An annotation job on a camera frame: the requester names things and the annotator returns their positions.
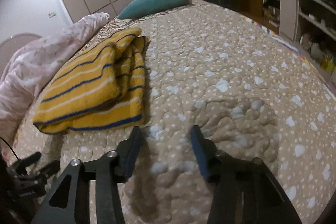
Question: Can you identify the yellow striped sweater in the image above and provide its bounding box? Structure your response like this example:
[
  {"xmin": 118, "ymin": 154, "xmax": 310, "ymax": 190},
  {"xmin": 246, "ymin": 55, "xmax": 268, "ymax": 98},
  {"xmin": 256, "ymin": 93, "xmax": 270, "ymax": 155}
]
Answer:
[{"xmin": 33, "ymin": 28, "xmax": 150, "ymax": 134}]

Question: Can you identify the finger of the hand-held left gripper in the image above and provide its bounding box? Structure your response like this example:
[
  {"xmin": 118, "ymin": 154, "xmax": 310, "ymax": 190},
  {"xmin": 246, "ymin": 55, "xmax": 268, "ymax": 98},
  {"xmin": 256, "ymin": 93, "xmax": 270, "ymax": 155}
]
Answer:
[
  {"xmin": 10, "ymin": 152, "xmax": 42, "ymax": 173},
  {"xmin": 31, "ymin": 160, "xmax": 61, "ymax": 178}
]

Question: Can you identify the white shelf unit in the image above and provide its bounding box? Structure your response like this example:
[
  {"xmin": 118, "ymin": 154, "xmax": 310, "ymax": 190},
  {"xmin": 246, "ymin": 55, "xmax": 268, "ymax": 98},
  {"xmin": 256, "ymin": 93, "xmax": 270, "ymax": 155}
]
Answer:
[{"xmin": 259, "ymin": 0, "xmax": 336, "ymax": 73}]

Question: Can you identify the rounded pink chair back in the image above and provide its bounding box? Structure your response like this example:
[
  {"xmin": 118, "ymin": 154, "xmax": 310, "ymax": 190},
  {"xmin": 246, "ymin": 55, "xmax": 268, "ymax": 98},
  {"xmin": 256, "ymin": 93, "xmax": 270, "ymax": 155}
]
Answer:
[{"xmin": 0, "ymin": 32, "xmax": 43, "ymax": 76}]

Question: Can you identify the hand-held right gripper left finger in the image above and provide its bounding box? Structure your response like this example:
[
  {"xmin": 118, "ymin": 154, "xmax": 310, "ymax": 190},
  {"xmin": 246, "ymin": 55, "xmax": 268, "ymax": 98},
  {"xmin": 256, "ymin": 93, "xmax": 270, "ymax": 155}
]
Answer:
[{"xmin": 30, "ymin": 126, "xmax": 145, "ymax": 224}]

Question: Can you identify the pink floral duvet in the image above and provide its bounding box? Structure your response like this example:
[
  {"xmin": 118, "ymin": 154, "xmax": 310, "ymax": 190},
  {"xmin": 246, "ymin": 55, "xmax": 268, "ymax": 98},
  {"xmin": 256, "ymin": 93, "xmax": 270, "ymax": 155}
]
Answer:
[{"xmin": 0, "ymin": 12, "xmax": 110, "ymax": 146}]

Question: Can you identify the black cable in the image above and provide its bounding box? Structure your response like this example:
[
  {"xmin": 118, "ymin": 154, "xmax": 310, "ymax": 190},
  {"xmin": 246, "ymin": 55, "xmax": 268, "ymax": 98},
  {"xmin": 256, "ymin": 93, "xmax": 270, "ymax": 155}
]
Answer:
[{"xmin": 0, "ymin": 137, "xmax": 19, "ymax": 161}]

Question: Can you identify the beige quilted bedspread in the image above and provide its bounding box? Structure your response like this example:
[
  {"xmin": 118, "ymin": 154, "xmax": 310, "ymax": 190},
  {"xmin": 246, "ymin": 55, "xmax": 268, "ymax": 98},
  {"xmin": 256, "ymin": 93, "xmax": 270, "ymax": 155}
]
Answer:
[{"xmin": 10, "ymin": 0, "xmax": 336, "ymax": 224}]

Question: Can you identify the teal pillow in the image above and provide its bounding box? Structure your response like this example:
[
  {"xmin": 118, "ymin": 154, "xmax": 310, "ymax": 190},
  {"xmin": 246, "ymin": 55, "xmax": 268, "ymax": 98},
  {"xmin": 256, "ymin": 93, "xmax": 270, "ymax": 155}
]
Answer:
[{"xmin": 117, "ymin": 0, "xmax": 190, "ymax": 20}]

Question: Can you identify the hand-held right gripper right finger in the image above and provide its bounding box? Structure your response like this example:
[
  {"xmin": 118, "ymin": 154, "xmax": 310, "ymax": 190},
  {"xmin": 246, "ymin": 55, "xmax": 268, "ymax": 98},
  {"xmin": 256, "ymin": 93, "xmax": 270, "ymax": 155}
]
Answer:
[{"xmin": 190, "ymin": 125, "xmax": 302, "ymax": 224}]

